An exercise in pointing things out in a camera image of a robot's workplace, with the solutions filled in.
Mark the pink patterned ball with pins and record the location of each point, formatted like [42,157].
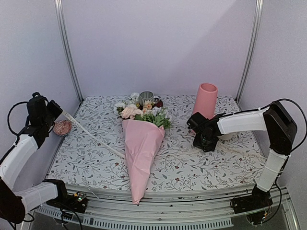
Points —
[62,127]

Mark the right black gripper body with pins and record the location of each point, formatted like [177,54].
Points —
[204,143]

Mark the right aluminium frame post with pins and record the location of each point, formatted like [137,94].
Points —
[251,48]

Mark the tall pink vase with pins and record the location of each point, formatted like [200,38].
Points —
[206,100]

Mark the cream ceramic mug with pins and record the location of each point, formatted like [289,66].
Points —
[226,136]

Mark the aluminium frame post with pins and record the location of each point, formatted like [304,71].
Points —
[67,50]
[251,48]

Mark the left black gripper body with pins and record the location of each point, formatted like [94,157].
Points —
[50,118]

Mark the striped grey ceramic cup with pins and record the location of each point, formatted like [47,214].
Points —
[146,96]

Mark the left aluminium frame post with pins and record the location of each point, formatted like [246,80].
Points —
[67,50]

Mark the pink flower bouquet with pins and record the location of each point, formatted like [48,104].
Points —
[144,130]

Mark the floral patterned table mat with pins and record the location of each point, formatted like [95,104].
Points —
[178,165]

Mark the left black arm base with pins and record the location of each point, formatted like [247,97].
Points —
[76,202]

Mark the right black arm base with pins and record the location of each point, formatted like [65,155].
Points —
[258,199]

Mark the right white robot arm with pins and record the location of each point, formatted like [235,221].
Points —
[271,124]

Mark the cream printed ribbon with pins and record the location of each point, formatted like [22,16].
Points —
[112,150]

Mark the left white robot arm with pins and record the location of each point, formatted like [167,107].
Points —
[14,206]

